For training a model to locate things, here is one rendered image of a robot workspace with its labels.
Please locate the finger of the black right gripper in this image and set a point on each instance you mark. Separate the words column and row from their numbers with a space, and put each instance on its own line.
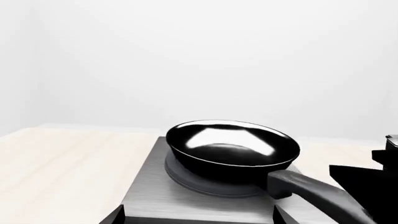
column 373, row 186

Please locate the silver metal stove box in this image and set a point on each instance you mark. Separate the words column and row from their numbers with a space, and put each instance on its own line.
column 149, row 186

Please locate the dark grey round burner plate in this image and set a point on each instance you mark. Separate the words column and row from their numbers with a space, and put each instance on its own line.
column 180, row 179

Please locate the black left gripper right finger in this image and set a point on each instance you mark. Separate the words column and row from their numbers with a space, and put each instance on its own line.
column 283, row 217

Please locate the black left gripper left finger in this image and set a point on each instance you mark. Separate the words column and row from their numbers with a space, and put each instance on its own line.
column 117, row 217

